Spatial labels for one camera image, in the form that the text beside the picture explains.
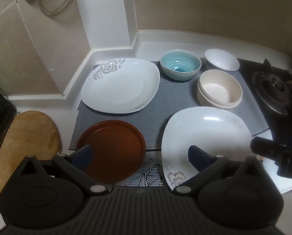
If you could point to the brown round plate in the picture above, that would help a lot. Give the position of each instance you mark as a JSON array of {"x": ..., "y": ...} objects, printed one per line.
[{"x": 116, "y": 146}]

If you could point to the black glass-door appliance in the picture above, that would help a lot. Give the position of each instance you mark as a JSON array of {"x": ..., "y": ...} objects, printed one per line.
[{"x": 1, "y": 112}]

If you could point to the white bowl with blue pattern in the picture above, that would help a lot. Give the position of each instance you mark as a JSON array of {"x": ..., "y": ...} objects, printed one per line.
[{"x": 222, "y": 58}]

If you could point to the black glass gas stove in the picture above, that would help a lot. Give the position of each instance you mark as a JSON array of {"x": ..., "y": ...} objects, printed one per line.
[{"x": 248, "y": 68}]

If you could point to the black and white patterned mat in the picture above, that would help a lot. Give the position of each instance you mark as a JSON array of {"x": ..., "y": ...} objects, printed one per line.
[{"x": 148, "y": 173}]

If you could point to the gas burner with grate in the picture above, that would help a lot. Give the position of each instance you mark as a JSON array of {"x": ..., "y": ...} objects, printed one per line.
[{"x": 274, "y": 88}]

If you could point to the grey mat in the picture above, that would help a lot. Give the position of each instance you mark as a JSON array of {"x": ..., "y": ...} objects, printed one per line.
[{"x": 170, "y": 98}]

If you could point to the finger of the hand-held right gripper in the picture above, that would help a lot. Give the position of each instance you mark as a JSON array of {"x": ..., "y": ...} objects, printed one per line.
[{"x": 263, "y": 148}]

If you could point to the wooden cutting board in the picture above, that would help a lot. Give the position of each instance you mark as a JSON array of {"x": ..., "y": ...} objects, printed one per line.
[{"x": 25, "y": 137}]

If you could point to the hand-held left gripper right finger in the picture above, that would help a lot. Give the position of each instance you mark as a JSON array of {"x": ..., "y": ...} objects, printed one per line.
[{"x": 197, "y": 156}]

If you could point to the teal ribbed bowl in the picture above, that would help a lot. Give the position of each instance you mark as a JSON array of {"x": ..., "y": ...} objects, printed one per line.
[{"x": 180, "y": 63}]

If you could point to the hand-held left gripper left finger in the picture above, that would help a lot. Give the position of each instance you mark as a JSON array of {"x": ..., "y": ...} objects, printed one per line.
[{"x": 83, "y": 158}]

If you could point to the white floral square plate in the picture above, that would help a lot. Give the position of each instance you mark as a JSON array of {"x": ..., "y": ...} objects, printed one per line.
[
  {"x": 121, "y": 85},
  {"x": 204, "y": 129}
]

